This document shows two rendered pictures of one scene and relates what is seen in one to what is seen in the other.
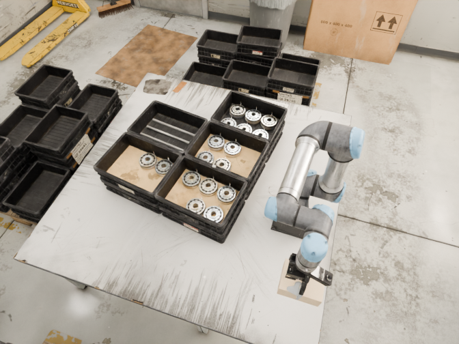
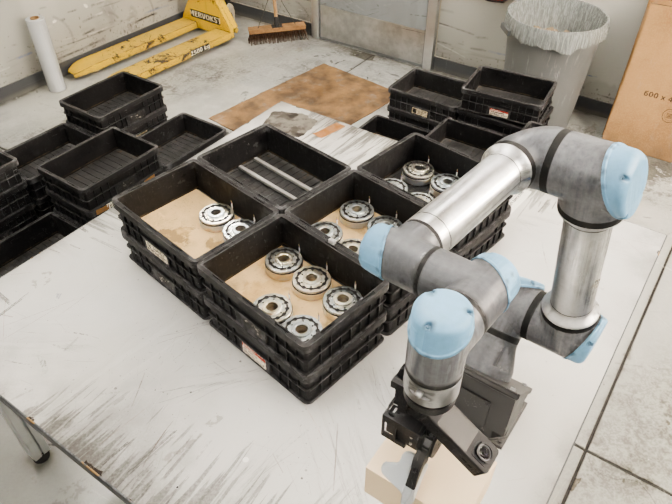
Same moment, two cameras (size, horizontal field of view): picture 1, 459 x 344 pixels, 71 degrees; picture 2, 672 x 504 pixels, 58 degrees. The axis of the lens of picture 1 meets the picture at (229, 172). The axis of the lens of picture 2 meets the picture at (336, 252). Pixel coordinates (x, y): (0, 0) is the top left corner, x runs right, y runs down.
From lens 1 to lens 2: 0.48 m
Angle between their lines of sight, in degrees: 17
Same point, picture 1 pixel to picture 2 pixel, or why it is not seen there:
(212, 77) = not seen: hidden behind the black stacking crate
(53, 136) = (90, 176)
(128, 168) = (176, 222)
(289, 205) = (415, 240)
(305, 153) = (493, 169)
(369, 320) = not seen: outside the picture
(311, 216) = (457, 265)
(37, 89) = (98, 107)
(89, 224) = (72, 307)
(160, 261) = (170, 406)
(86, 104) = (167, 146)
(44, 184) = not seen: hidden behind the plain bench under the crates
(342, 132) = (590, 145)
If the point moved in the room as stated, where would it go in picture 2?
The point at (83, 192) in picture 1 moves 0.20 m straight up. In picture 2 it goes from (88, 255) to (69, 203)
